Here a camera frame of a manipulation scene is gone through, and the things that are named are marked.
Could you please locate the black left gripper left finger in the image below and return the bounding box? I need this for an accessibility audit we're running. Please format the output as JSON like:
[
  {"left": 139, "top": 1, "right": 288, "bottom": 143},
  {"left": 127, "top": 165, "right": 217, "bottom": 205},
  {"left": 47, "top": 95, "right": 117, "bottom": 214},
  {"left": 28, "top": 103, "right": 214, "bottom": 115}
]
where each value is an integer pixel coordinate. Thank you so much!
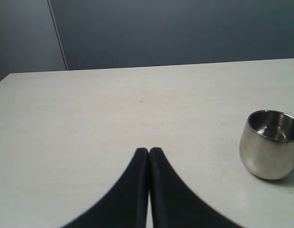
[{"left": 64, "top": 148, "right": 149, "bottom": 228}]

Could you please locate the stainless steel cup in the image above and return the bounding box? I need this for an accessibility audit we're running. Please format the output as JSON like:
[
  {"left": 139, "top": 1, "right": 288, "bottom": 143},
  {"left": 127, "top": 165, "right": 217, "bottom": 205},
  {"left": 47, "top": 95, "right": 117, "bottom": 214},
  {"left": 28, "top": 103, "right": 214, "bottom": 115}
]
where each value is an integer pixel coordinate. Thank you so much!
[{"left": 239, "top": 110, "right": 294, "bottom": 181}]

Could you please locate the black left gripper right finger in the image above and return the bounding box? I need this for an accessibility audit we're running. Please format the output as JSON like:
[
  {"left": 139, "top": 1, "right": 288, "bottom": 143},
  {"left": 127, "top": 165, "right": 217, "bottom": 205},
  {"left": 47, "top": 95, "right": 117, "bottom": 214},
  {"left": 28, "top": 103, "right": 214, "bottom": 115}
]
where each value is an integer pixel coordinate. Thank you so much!
[{"left": 149, "top": 147, "right": 240, "bottom": 228}]

